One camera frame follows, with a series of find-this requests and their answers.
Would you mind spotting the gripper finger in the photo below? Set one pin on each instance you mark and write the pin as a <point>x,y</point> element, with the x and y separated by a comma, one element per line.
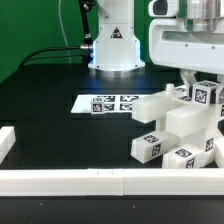
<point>220,90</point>
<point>188,78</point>

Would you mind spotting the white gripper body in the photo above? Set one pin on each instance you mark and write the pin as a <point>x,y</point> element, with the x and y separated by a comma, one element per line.
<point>172,46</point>

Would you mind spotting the white chair back long part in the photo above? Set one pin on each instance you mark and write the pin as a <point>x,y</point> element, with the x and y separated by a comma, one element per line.
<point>178,117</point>

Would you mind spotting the white chair seat part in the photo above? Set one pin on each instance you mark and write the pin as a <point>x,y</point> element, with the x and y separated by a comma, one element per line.
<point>205,141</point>

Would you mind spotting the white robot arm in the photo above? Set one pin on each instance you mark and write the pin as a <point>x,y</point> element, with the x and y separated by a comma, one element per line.
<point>117,49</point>

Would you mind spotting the white marker sheet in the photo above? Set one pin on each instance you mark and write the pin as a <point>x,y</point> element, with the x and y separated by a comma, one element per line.
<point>112,103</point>

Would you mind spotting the white left rail block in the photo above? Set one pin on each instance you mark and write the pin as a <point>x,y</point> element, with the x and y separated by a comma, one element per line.
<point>7,140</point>

